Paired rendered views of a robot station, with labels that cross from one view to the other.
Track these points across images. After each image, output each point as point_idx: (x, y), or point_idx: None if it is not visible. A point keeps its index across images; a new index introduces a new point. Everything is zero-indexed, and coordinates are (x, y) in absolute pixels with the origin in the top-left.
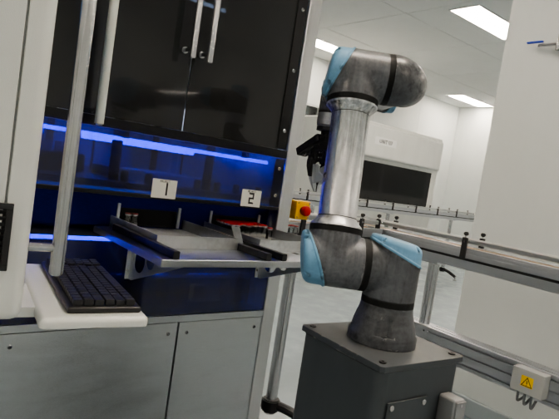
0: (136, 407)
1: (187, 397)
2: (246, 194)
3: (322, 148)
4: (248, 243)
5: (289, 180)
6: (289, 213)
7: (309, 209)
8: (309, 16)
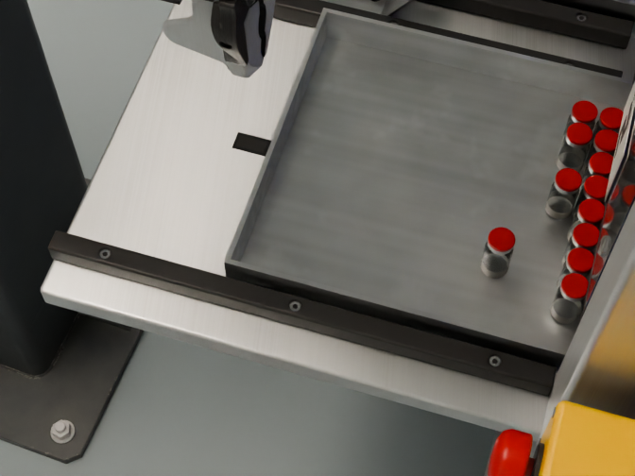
0: None
1: None
2: (633, 93)
3: None
4: (363, 10)
5: (609, 273)
6: (563, 390)
7: (492, 462)
8: None
